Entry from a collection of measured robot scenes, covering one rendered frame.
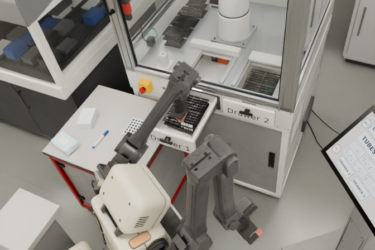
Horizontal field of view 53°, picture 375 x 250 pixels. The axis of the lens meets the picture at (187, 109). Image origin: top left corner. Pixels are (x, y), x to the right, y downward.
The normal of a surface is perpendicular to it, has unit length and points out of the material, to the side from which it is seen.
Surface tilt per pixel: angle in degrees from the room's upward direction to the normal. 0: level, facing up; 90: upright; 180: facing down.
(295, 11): 90
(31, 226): 0
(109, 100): 0
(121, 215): 48
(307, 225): 0
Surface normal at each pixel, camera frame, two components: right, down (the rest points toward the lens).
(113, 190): -0.68, -0.10
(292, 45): -0.44, 0.70
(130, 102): -0.11, -0.67
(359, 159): -0.81, -0.23
